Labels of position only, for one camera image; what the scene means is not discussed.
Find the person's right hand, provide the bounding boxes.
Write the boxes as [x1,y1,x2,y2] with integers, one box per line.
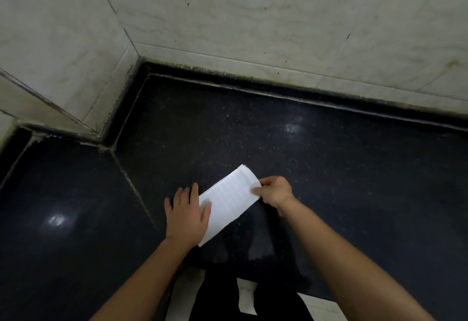
[251,176,296,210]

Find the person's left hand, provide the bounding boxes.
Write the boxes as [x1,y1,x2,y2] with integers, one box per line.
[164,183,212,248]

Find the white paper towel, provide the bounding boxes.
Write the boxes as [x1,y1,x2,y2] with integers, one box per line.
[198,164,262,248]

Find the person's left forearm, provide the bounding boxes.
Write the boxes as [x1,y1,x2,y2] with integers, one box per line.
[91,237,200,321]

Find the person's right forearm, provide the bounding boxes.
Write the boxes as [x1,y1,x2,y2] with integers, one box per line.
[277,196,436,321]

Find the person's black trousers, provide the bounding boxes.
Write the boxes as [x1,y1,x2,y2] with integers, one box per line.
[188,204,311,321]

